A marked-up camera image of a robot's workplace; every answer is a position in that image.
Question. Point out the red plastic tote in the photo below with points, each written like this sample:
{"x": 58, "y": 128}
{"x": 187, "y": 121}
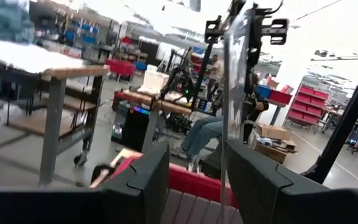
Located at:
{"x": 120, "y": 67}

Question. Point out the wooden cart boards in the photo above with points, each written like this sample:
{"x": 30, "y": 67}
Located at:
{"x": 73, "y": 72}

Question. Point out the person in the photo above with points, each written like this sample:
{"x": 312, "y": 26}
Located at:
{"x": 204, "y": 130}
{"x": 217, "y": 70}

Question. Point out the brown cardboard box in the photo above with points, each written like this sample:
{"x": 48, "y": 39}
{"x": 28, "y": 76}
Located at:
{"x": 273, "y": 131}
{"x": 270, "y": 152}

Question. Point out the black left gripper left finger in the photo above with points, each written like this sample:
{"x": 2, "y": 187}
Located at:
{"x": 73, "y": 207}

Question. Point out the black aluminium rig frame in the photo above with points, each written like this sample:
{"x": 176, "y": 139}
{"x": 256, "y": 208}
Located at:
{"x": 346, "y": 124}

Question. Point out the black lit computer tower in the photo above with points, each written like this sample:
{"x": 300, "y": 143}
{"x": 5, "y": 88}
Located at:
{"x": 135, "y": 130}

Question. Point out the white box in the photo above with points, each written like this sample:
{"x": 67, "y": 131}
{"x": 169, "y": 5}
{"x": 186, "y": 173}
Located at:
{"x": 155, "y": 81}

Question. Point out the black box under cart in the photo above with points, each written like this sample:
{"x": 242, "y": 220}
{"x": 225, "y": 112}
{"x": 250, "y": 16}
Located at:
{"x": 14, "y": 87}

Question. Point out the red storage tray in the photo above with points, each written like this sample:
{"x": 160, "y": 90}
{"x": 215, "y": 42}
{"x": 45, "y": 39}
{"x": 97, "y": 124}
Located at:
{"x": 280, "y": 97}

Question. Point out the grey metal cart frame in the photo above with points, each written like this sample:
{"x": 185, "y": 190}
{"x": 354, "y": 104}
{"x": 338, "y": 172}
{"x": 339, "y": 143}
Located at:
{"x": 53, "y": 124}

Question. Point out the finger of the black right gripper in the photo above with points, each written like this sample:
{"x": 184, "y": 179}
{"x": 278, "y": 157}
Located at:
{"x": 253, "y": 62}

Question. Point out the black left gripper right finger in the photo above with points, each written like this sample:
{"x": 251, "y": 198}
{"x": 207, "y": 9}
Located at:
{"x": 291, "y": 205}

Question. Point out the large red plastic bin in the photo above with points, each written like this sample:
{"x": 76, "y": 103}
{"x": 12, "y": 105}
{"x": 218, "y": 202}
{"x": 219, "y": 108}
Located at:
{"x": 197, "y": 183}

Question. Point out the black background robot arm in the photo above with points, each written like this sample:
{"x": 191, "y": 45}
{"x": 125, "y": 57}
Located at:
{"x": 179, "y": 81}

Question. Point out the black cart caster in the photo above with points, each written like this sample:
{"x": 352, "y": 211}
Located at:
{"x": 80, "y": 159}

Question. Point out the wooden workbench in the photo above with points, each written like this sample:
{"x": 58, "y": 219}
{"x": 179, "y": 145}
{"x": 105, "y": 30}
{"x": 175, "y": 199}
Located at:
{"x": 141, "y": 99}

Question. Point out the grey plastic divider panel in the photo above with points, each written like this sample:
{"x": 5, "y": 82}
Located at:
{"x": 191, "y": 208}
{"x": 236, "y": 77}

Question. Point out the blue storage box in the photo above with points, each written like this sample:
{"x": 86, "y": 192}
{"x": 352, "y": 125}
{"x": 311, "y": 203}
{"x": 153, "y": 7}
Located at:
{"x": 263, "y": 91}

